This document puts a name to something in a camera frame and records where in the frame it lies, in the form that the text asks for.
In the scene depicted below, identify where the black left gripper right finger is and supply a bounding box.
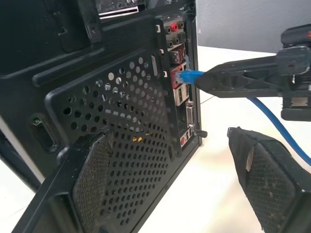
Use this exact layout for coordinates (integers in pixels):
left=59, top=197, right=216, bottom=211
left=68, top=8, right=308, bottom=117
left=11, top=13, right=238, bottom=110
left=226, top=126, right=311, bottom=233

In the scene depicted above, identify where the blue ethernet cable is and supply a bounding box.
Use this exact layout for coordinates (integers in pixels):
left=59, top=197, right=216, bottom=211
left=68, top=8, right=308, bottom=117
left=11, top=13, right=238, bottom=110
left=173, top=69, right=311, bottom=166

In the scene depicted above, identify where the black computer tower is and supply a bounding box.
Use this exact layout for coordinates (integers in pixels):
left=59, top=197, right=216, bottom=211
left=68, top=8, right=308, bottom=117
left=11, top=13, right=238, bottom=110
left=0, top=0, right=208, bottom=233

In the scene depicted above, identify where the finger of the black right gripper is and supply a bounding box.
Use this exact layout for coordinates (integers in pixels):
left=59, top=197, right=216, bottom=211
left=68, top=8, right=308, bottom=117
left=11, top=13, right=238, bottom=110
left=194, top=63, right=285, bottom=99
left=206, top=54, right=279, bottom=73

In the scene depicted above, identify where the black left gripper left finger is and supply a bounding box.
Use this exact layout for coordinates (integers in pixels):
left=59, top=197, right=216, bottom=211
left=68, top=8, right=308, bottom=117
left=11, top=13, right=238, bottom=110
left=11, top=132, right=114, bottom=233

